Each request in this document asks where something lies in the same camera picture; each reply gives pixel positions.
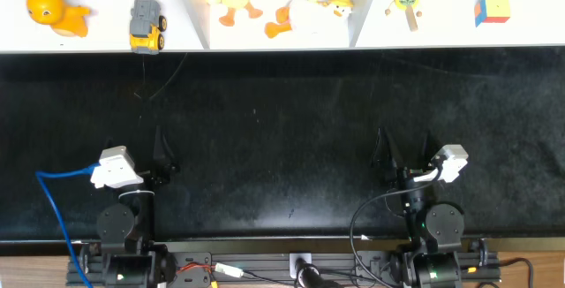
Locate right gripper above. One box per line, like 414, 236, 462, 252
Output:
369, 125, 441, 187

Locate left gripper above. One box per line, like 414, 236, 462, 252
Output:
103, 124, 181, 188

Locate grey and yellow toy truck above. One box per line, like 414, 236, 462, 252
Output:
128, 0, 169, 56

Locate yellow rattle drum toy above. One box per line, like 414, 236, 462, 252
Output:
384, 0, 424, 33

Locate yellow rubber duck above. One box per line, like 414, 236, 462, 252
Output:
25, 0, 92, 38

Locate many-coloured puzzle cube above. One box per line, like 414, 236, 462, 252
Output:
473, 0, 512, 28

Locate white shelf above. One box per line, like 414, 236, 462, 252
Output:
0, 0, 565, 54

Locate white plush duck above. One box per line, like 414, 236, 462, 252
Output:
264, 0, 355, 40

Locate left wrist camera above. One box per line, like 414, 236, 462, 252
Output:
89, 145, 145, 190

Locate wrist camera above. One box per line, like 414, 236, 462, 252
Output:
429, 143, 470, 185
89, 145, 145, 190

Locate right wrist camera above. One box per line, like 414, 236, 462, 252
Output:
429, 143, 470, 185

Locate black cable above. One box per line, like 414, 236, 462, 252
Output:
349, 168, 443, 288

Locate blue cable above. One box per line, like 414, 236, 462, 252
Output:
34, 163, 102, 288

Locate mounting rail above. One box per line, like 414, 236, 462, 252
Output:
65, 243, 535, 288

